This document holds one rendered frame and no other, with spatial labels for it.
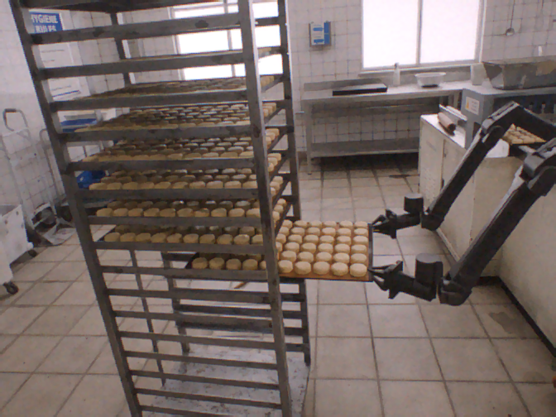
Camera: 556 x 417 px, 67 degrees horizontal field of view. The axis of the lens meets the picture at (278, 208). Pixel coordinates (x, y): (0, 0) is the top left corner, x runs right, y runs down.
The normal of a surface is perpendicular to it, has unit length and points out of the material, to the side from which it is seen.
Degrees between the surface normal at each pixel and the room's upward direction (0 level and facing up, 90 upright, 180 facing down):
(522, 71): 115
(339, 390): 0
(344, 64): 90
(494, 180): 90
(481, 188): 90
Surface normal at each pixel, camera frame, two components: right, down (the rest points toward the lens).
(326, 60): -0.11, 0.39
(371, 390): -0.08, -0.92
